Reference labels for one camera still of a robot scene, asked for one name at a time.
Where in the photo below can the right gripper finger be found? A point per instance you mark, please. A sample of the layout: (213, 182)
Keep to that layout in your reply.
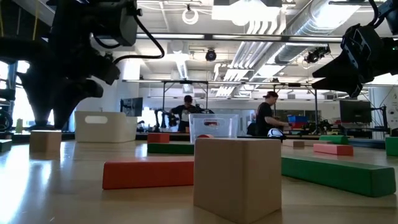
(339, 71)
(342, 85)

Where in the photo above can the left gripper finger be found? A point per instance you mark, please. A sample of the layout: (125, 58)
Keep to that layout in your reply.
(35, 96)
(73, 102)

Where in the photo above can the natural wood cube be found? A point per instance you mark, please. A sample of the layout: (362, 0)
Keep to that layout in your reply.
(45, 141)

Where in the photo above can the green wooden cylinder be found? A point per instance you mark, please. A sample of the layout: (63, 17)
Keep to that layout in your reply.
(334, 139)

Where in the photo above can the green wooden block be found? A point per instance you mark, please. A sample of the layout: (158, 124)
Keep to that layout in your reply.
(5, 145)
(392, 146)

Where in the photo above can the short red wooden block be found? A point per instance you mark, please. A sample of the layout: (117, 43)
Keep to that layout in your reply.
(332, 149)

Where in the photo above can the thick long green block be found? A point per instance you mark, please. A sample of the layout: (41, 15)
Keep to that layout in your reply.
(339, 175)

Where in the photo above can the red wooden cube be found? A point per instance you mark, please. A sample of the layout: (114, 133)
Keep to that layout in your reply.
(158, 138)

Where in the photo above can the long red wooden block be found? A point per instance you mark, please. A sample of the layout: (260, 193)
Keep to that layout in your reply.
(146, 174)

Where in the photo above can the background black robot arm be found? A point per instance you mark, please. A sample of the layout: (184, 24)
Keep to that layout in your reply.
(163, 116)

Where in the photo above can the large bright window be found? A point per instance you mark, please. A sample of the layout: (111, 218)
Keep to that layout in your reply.
(18, 105)

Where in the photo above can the black computer monitor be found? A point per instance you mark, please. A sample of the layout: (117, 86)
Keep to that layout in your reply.
(132, 106)
(355, 111)

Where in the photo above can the dark low object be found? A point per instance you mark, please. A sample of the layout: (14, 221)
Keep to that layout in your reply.
(46, 127)

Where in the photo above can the small yellow-green bottle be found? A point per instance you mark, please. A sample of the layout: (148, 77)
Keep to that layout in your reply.
(19, 126)

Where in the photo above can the white plastic bin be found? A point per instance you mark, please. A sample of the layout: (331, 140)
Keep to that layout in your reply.
(105, 129)

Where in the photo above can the blue storage crate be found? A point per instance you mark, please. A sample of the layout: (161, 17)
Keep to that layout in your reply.
(297, 118)

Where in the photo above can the red storage crate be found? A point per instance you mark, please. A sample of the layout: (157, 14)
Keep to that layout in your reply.
(298, 125)

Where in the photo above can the small natural wood block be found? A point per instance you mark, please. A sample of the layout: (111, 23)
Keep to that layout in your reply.
(293, 144)

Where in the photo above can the person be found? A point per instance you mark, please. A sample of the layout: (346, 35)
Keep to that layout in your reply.
(264, 118)
(183, 113)

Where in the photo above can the overhead light beam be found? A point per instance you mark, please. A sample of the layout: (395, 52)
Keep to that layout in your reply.
(248, 37)

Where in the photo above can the clear plastic bin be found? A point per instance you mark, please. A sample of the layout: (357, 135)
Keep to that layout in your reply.
(214, 129)

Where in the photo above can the red wooden cylinder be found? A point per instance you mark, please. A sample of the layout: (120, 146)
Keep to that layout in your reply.
(206, 136)

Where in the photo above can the large natural wood block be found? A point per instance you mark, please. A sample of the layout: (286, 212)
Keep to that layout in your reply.
(237, 180)

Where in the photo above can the black camera rig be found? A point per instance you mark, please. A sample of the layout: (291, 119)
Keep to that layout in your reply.
(315, 55)

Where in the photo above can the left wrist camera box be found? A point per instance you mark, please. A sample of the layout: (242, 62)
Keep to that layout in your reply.
(119, 21)

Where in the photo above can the silver ventilation duct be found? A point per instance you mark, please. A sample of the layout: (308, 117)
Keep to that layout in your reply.
(311, 21)

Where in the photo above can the black aluminium table frame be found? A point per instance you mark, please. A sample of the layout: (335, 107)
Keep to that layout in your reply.
(142, 137)

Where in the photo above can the black background frame stand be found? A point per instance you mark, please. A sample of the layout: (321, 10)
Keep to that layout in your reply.
(199, 82)

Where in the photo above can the round black ceiling camera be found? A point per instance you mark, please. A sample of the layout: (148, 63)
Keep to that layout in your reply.
(211, 55)

